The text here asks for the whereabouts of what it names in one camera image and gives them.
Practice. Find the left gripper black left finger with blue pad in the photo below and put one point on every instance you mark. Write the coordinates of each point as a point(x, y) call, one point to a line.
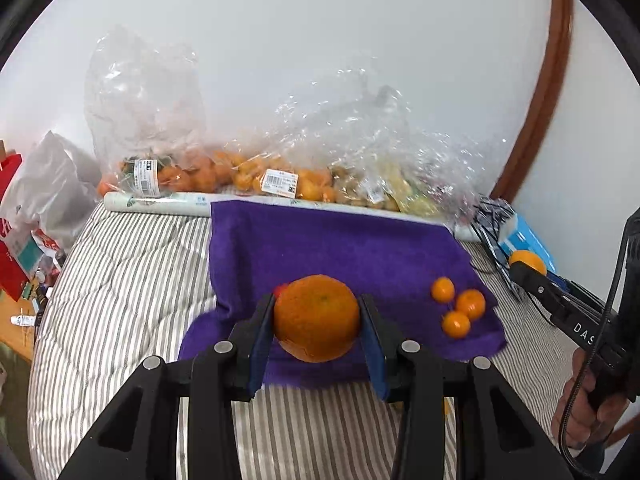
point(135, 437)

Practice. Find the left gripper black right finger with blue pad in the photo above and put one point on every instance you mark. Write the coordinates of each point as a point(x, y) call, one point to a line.
point(497, 436)

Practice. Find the blue white tissue box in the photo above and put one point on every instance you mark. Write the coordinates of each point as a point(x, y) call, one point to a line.
point(515, 233)

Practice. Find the clutter of packages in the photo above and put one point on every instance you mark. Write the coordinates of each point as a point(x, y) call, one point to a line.
point(45, 258)

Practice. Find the large orange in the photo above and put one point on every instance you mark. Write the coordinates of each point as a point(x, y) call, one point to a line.
point(316, 319)

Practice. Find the person's right hand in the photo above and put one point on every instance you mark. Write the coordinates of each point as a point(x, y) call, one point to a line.
point(586, 426)

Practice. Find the grey plastic bag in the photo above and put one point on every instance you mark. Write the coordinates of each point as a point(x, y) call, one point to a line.
point(49, 192)

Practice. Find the middle clear bag of oranges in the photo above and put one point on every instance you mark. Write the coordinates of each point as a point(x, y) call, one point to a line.
point(336, 139)

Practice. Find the left clear bag of oranges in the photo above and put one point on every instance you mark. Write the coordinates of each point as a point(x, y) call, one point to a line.
point(145, 112)

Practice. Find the right clear bag yellow fruit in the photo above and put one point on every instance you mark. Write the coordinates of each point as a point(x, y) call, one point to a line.
point(430, 175)

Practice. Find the purple towel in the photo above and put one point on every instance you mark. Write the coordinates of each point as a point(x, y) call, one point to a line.
point(256, 247)

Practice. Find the red paper shopping bag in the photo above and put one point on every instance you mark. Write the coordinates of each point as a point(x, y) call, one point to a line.
point(14, 272)

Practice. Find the clear bag of oranges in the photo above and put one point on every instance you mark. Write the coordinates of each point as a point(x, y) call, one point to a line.
point(145, 112)
point(336, 139)

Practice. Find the striped quilted mattress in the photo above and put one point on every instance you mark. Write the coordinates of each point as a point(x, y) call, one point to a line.
point(129, 289)

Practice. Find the medium orange behind finger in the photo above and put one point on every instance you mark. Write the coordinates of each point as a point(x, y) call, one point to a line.
point(471, 303)

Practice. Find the orange near right finger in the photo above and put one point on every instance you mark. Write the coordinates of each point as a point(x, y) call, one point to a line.
point(456, 325)

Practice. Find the small orange on towel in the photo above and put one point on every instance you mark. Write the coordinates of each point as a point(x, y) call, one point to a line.
point(443, 290)

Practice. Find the small red tomato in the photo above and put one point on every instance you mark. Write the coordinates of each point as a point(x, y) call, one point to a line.
point(277, 291)

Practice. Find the wooden side table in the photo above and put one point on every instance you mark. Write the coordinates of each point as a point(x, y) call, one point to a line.
point(17, 338)

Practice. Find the small orange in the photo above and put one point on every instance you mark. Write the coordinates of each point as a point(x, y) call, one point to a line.
point(529, 258)
point(443, 290)

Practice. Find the brown wooden door frame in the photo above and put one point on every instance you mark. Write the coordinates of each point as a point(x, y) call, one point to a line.
point(544, 100)

